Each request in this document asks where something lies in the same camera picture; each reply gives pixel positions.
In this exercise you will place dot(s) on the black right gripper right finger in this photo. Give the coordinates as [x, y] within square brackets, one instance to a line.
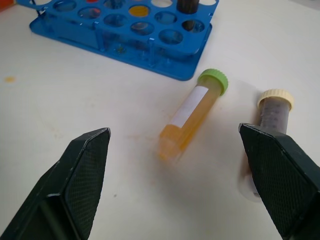
[280, 180]

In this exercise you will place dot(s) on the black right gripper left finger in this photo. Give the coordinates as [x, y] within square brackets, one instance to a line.
[75, 180]

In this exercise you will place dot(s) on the dark tube cream cap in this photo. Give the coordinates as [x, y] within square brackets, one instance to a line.
[271, 113]

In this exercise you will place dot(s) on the orange tube green cap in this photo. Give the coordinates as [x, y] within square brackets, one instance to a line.
[190, 117]

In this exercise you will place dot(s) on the blue plastic test tube rack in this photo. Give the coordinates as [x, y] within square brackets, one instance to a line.
[130, 37]

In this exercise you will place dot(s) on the orange object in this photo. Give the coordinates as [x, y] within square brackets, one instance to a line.
[6, 5]

